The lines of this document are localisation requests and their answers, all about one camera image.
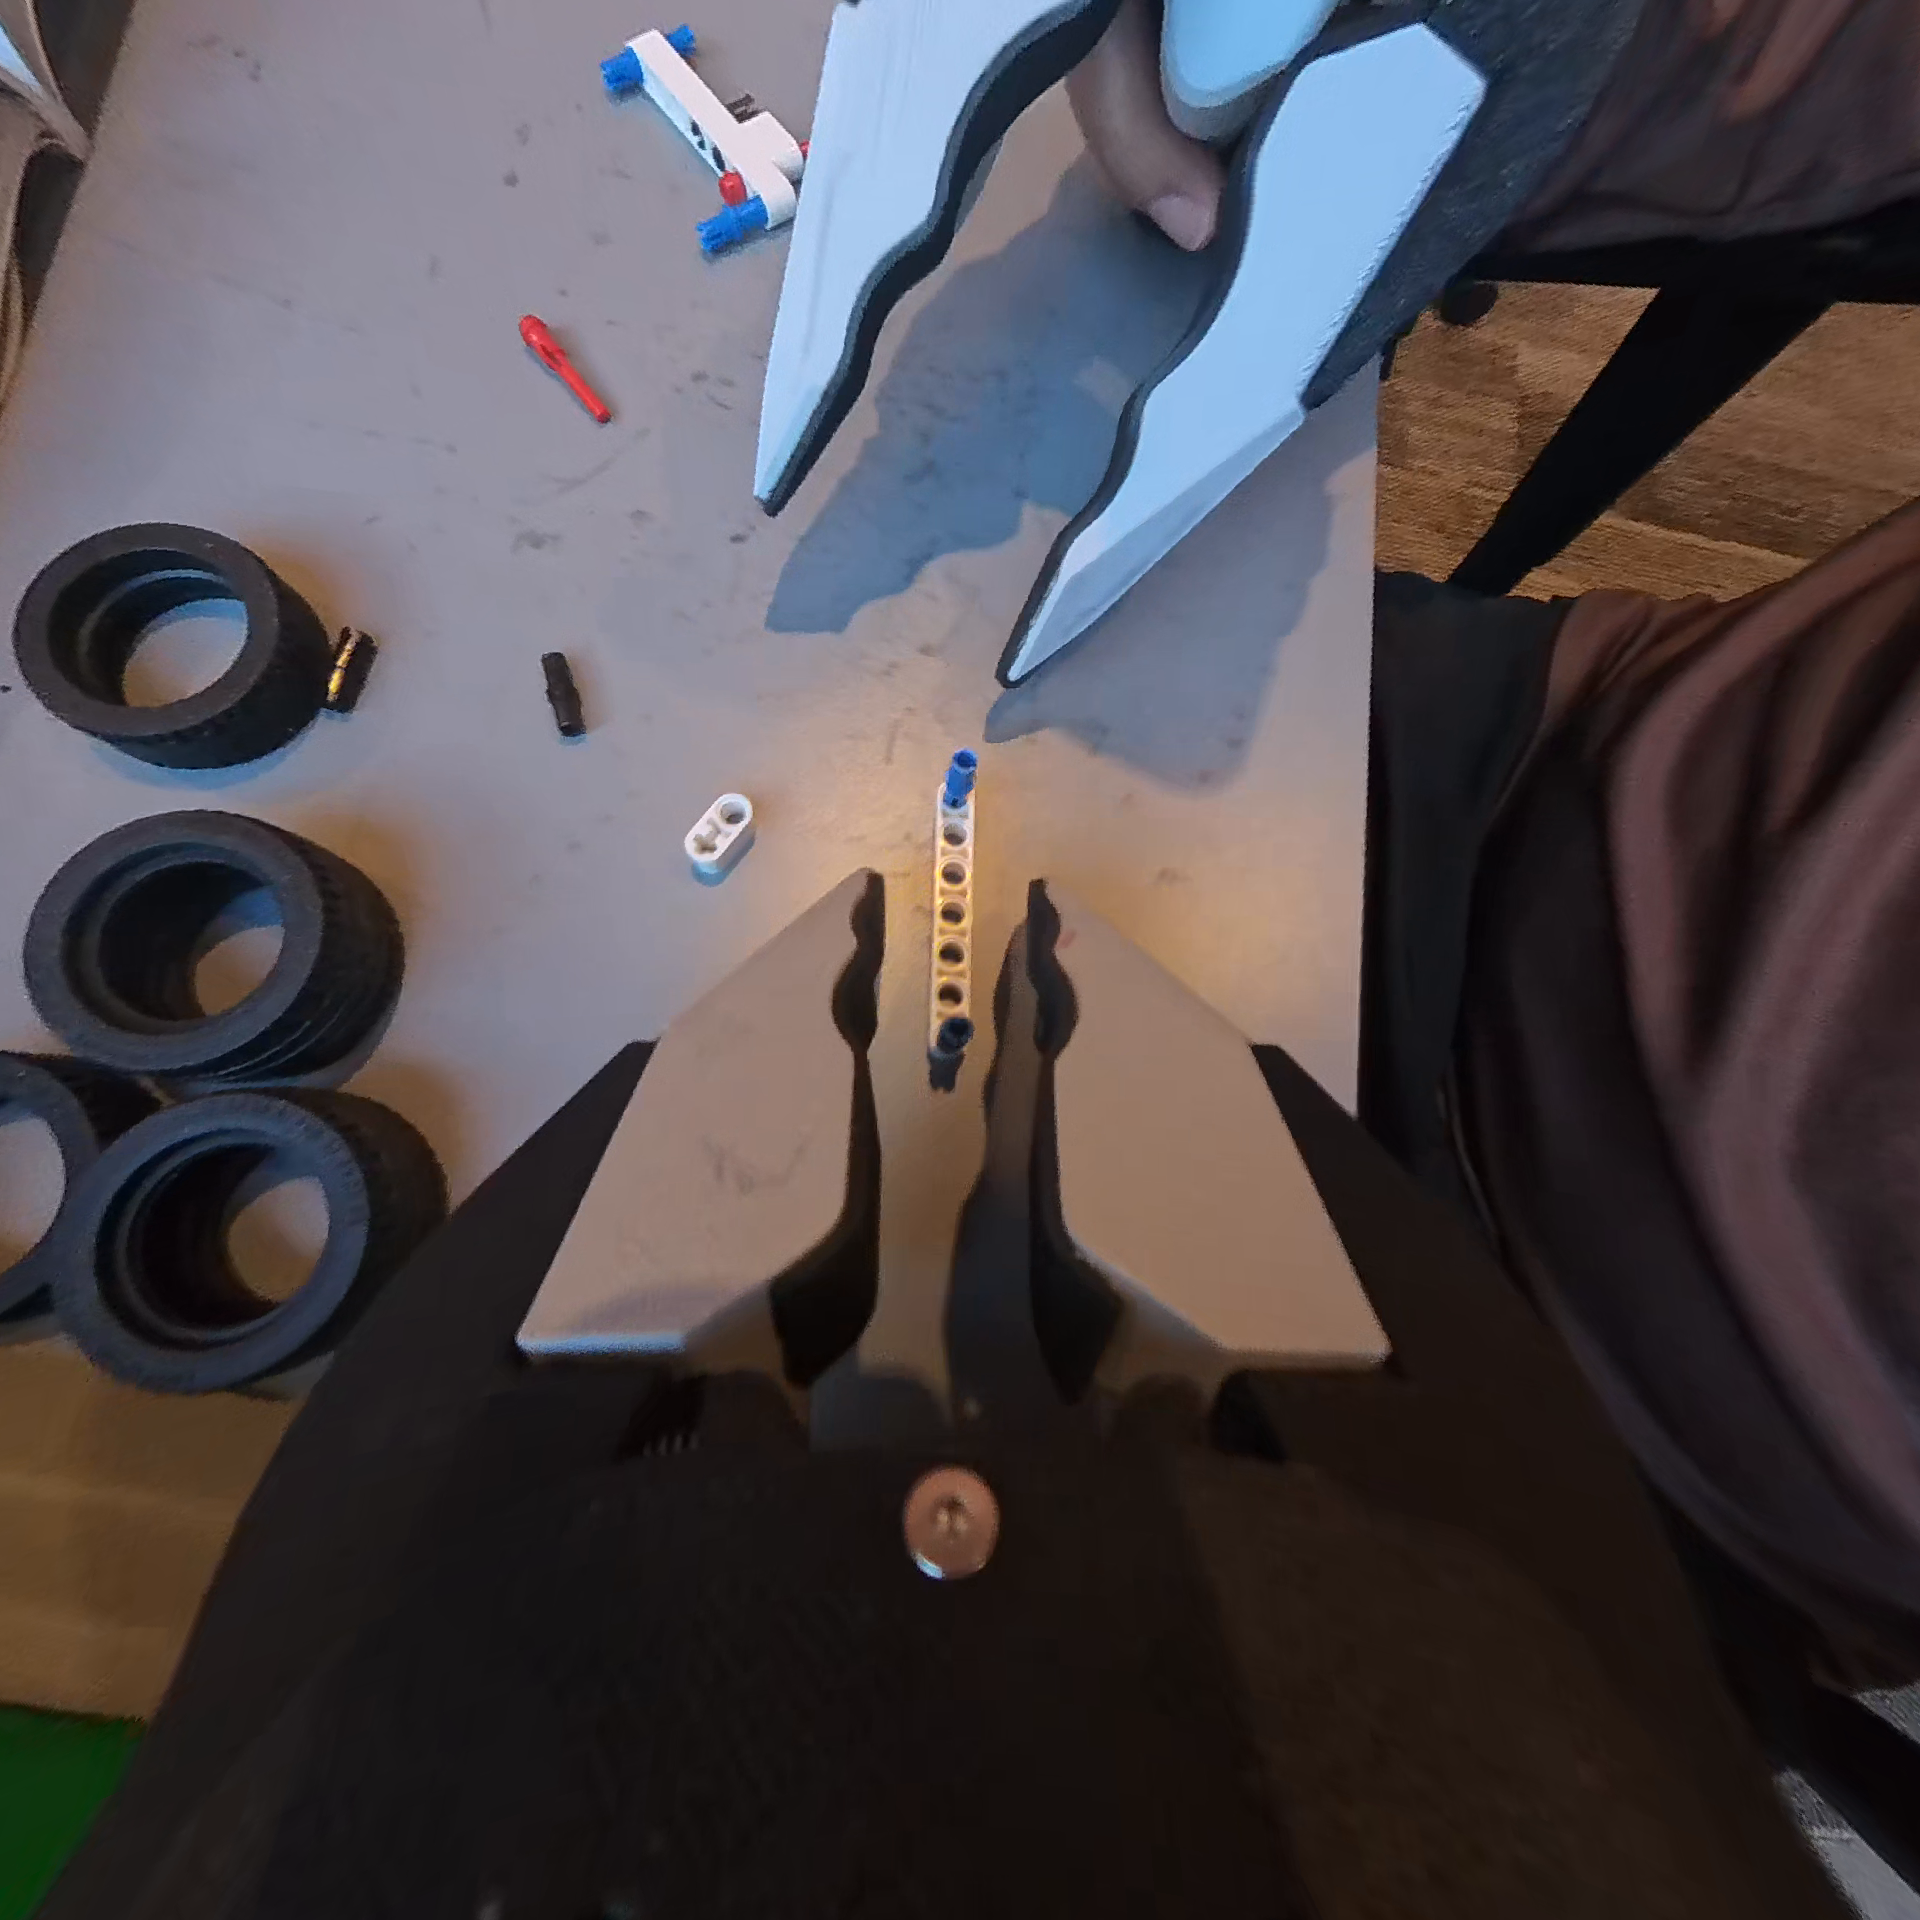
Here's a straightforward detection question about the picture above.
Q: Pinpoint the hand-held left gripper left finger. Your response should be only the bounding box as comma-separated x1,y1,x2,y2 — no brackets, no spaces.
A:
515,867,889,1390

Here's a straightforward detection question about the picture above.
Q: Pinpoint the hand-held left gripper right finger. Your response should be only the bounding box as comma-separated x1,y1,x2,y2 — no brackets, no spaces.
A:
976,878,1392,1412

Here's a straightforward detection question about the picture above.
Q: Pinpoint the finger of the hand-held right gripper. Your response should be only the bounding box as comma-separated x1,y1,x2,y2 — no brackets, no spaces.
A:
753,0,1126,520
995,19,1490,692

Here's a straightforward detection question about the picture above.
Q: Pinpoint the white holed brick beam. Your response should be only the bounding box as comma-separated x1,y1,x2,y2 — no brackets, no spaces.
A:
928,777,986,1038

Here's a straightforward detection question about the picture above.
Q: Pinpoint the person's right forearm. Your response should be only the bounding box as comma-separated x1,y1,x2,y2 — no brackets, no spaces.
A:
1440,0,1920,290

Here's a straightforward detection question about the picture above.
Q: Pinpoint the grey desk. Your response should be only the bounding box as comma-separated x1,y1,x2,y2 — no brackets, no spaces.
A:
0,0,1384,1728

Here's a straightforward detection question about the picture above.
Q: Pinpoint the person's right hand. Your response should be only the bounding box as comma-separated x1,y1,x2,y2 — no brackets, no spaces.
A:
1063,0,1228,251

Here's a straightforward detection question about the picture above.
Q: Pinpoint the white beam assembly with pins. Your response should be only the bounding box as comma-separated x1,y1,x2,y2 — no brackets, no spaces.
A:
599,25,815,253

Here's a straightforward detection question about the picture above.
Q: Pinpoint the black chair base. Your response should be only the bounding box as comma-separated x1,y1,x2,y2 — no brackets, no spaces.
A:
1431,248,1920,597

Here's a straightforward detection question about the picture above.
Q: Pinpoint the black rubber toy tyre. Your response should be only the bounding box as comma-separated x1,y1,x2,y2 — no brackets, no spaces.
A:
20,808,410,1091
51,1089,450,1400
0,1046,153,1330
9,524,340,770

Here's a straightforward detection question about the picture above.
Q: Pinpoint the red plastic axle pin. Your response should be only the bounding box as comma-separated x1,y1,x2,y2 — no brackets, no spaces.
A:
519,313,615,426

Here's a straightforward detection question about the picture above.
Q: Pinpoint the person's torso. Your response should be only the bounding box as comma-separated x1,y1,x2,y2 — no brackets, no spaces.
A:
1354,504,1920,1920

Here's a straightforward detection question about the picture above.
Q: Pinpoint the open instruction booklet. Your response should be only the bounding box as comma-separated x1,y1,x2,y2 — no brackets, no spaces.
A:
0,0,138,413

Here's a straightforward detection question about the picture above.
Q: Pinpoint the green plastic bin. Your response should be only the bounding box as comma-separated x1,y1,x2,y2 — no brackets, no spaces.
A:
0,1702,153,1920

